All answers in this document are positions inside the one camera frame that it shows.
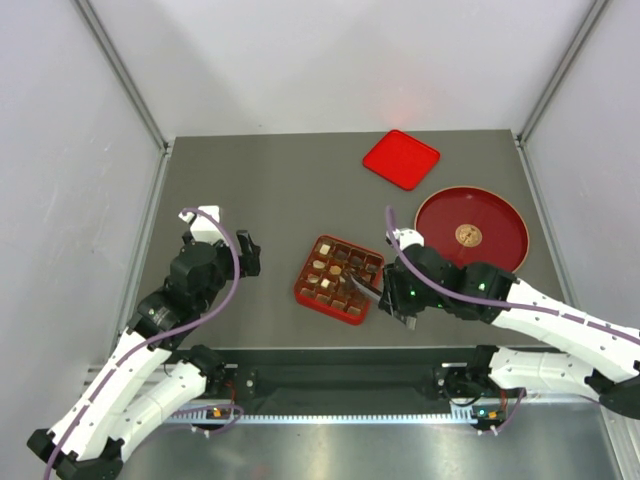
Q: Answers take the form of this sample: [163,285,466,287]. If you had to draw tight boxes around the metal tongs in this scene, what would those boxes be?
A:
[341,270,417,331]

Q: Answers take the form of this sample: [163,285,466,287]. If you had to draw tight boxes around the red square box lid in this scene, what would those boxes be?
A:
[363,130,441,191]

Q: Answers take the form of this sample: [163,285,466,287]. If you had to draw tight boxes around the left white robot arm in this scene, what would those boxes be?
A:
[27,230,261,479]

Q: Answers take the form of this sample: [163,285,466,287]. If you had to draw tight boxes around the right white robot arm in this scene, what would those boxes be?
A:
[379,245,639,419]

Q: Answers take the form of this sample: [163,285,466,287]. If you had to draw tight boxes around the red chocolate box tray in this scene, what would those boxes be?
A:
[293,235,384,326]

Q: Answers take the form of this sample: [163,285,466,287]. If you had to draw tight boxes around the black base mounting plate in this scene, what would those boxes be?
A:
[168,349,526,404]

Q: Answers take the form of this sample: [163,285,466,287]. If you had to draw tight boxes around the round red plate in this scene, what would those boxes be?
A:
[414,186,530,272]

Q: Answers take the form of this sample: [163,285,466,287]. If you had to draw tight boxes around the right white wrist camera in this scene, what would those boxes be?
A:
[386,228,424,251]

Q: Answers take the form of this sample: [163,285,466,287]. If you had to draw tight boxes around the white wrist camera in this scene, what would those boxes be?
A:
[178,212,224,245]
[386,228,424,251]

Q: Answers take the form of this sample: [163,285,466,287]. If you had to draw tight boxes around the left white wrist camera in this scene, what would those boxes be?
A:
[178,212,224,245]

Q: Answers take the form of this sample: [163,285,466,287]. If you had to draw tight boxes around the aluminium front rail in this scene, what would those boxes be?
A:
[79,363,626,426]

